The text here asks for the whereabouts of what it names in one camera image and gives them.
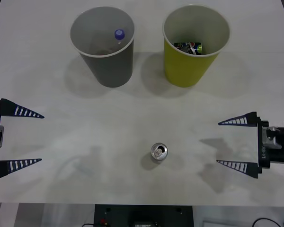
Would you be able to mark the yellow-green plastic waste bin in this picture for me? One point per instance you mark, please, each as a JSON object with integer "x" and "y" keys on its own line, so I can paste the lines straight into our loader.
{"x": 184, "y": 68}

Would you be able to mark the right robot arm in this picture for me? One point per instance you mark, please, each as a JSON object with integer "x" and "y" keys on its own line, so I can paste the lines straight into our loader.
{"x": 271, "y": 138}

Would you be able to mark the grey plastic waste bin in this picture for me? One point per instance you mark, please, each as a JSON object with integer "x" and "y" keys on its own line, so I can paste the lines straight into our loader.
{"x": 113, "y": 68}

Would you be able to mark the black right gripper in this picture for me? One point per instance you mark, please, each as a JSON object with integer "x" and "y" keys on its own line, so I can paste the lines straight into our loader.
{"x": 264, "y": 156}

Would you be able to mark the dark printed drink can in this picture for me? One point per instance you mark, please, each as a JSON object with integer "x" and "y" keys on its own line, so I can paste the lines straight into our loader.
{"x": 187, "y": 47}

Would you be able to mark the black robot torso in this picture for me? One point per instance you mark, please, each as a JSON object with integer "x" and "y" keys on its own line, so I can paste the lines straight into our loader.
{"x": 144, "y": 216}

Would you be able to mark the clear bottle with blue cap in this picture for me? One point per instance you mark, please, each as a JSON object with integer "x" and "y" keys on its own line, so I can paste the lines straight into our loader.
{"x": 119, "y": 34}

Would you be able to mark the silver drink can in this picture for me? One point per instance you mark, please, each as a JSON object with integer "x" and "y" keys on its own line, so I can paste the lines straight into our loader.
{"x": 159, "y": 151}

